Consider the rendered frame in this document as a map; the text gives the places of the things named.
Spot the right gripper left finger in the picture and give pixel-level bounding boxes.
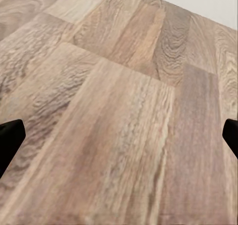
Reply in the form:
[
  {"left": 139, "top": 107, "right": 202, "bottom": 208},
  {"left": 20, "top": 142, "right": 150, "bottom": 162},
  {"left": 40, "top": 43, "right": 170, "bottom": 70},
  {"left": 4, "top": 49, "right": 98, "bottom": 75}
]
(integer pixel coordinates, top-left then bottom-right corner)
[{"left": 0, "top": 119, "right": 26, "bottom": 178}]

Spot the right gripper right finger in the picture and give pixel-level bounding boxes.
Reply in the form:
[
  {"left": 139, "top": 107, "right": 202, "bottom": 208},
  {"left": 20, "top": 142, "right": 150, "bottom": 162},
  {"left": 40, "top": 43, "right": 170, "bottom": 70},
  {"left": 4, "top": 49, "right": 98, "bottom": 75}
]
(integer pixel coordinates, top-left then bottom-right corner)
[{"left": 222, "top": 118, "right": 238, "bottom": 159}]

